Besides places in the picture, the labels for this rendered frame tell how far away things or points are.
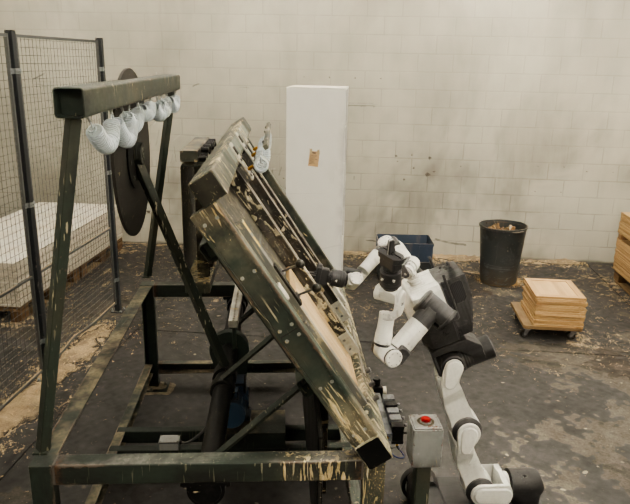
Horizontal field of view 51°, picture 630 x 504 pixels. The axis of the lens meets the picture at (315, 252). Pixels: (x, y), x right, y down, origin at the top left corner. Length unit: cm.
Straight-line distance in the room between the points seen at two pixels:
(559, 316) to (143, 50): 552
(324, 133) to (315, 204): 72
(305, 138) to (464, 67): 229
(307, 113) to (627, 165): 392
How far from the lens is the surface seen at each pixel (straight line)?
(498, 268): 724
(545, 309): 597
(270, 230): 305
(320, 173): 662
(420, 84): 793
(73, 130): 235
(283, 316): 240
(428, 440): 270
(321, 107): 655
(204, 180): 227
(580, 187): 840
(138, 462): 275
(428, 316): 276
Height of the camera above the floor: 230
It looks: 16 degrees down
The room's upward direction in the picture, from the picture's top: 1 degrees clockwise
